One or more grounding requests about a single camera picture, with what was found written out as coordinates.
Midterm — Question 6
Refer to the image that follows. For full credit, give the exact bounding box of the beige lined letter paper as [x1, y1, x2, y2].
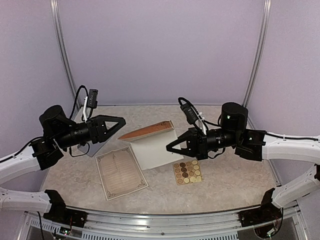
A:
[95, 146, 149, 201]
[118, 120, 184, 171]

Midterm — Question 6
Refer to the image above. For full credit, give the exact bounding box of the front aluminium rail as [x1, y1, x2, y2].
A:
[17, 202, 310, 240]

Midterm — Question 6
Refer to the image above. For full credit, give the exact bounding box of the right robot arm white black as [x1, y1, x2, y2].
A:
[166, 97, 320, 222]

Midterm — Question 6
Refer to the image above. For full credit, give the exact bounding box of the aluminium frame post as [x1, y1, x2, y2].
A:
[240, 0, 272, 111]
[49, 0, 81, 110]

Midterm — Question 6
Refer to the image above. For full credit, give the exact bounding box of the grey envelope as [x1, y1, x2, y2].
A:
[77, 141, 106, 158]

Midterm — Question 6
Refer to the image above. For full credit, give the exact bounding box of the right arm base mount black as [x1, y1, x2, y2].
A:
[238, 188, 283, 227]

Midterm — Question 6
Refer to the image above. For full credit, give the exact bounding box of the left aluminium frame post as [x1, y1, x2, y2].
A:
[49, 0, 81, 110]

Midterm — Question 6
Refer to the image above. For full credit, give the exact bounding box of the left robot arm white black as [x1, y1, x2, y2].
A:
[0, 105, 126, 223]

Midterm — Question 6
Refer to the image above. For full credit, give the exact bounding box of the beige lined letter paper top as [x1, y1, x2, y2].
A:
[118, 120, 184, 171]

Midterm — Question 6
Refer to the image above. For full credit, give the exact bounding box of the right aluminium frame post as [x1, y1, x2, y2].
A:
[240, 0, 272, 111]

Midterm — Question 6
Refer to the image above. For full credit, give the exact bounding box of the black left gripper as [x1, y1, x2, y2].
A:
[55, 114, 125, 149]

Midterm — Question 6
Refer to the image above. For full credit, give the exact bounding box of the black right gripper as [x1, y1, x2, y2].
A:
[166, 127, 240, 161]

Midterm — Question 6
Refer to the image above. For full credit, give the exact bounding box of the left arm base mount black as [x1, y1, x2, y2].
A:
[43, 189, 88, 228]

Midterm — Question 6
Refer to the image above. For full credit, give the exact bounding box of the beige lined letter paper lower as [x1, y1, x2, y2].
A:
[95, 146, 149, 201]

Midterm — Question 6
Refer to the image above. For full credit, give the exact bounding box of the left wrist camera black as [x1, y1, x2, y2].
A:
[86, 88, 99, 109]

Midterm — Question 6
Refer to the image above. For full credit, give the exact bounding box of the brown sticker sheet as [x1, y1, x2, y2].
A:
[172, 160, 203, 186]

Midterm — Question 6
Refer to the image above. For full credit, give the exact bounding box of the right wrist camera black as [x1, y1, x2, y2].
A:
[180, 103, 199, 125]

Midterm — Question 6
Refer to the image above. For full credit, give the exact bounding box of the black right camera cable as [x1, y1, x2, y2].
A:
[177, 96, 221, 131]

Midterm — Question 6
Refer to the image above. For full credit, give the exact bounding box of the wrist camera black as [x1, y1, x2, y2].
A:
[86, 88, 99, 109]
[180, 103, 199, 125]

